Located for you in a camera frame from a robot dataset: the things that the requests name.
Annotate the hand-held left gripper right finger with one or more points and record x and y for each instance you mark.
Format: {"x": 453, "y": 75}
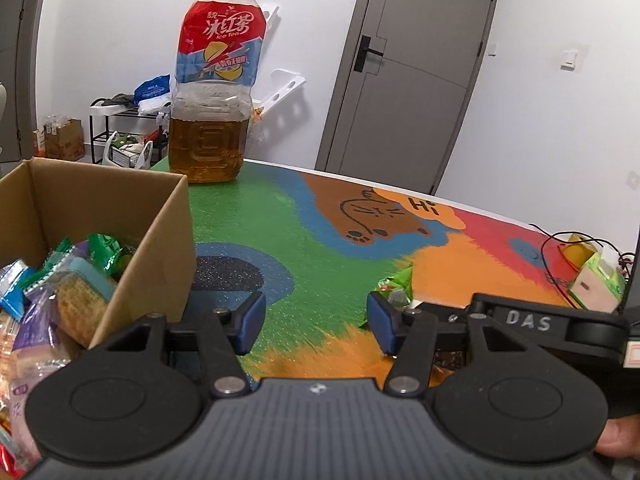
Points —
{"x": 381, "y": 321}

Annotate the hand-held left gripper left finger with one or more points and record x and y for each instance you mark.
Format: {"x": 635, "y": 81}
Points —
{"x": 252, "y": 321}

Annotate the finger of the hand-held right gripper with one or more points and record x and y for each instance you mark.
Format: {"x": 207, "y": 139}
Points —
{"x": 550, "y": 322}

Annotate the green snack packet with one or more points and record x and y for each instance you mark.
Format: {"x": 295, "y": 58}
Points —
{"x": 397, "y": 285}

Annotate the brown cardboard box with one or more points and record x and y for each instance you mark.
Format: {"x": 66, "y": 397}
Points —
{"x": 165, "y": 260}

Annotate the pile of snack packets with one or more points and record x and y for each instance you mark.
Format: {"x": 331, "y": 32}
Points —
{"x": 50, "y": 310}

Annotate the person's right hand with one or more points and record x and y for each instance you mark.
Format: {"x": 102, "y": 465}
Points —
{"x": 622, "y": 437}

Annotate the green and white tissue box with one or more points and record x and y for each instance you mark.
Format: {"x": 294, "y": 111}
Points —
{"x": 597, "y": 285}

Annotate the yellow packet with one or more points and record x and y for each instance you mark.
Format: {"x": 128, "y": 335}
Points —
{"x": 577, "y": 252}

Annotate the black laptop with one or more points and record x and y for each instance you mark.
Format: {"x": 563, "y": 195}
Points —
{"x": 631, "y": 280}

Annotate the white plastic bag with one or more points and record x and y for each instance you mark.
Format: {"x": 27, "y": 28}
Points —
{"x": 127, "y": 152}

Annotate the grey door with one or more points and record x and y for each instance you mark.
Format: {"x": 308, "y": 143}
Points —
{"x": 405, "y": 85}

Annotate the large iced tea bottle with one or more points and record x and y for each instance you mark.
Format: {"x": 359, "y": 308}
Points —
{"x": 215, "y": 85}

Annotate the blue and white bag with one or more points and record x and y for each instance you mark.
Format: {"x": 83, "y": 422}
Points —
{"x": 152, "y": 92}

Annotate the black shelf rack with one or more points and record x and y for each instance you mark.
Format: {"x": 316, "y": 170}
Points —
{"x": 100, "y": 120}

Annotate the small cardboard box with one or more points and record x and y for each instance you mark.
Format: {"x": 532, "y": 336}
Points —
{"x": 62, "y": 140}

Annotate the white wall rack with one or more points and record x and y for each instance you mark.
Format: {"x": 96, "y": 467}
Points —
{"x": 280, "y": 85}

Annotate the white light switch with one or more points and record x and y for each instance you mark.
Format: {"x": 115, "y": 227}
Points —
{"x": 570, "y": 58}

